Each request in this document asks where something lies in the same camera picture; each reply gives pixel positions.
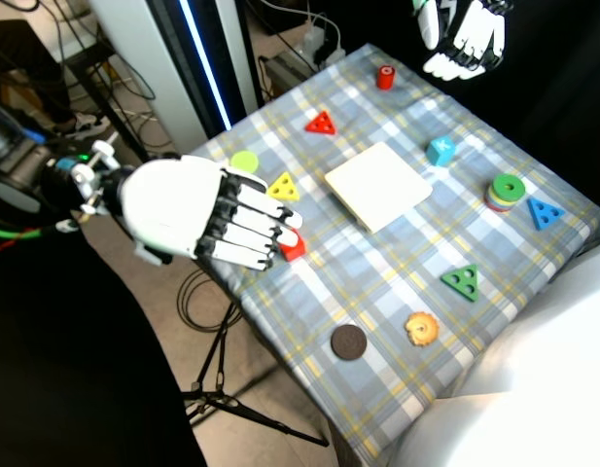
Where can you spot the brown chocolate toy cookie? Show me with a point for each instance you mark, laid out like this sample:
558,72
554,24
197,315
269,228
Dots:
348,342

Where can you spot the white pillar with blue light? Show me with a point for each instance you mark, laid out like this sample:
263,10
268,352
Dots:
153,63

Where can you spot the red triangle block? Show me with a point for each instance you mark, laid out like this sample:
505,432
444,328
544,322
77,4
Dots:
321,125

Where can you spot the yellow triangle block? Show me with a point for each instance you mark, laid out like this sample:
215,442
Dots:
284,190

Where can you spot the white rounded shell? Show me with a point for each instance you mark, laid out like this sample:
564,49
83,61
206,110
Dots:
523,379

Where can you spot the small white square table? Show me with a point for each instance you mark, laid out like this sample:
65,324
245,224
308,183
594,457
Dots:
377,187

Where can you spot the black side table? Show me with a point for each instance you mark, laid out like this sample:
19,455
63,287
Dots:
17,53

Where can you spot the green triangle block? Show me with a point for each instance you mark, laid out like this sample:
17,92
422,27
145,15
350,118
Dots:
462,283

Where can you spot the green round disc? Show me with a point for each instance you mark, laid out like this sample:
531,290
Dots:
244,161

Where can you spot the white power strip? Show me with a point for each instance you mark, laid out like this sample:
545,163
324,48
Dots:
316,44

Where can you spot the cyan cube block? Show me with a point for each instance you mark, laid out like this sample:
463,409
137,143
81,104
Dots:
440,152

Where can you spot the black tripod stand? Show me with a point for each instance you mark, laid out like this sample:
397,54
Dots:
222,396

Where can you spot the plaid grey table cloth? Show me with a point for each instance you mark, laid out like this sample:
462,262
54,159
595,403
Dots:
377,272

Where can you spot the yellow toy biscuit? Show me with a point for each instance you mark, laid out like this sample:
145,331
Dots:
422,329

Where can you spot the red cylinder block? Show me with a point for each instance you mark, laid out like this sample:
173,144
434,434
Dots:
385,78

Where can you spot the small red block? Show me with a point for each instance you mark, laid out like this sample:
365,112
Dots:
294,251

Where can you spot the black box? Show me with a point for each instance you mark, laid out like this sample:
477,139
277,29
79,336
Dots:
287,73

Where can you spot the blue triangle block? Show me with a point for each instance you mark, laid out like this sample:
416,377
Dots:
542,214

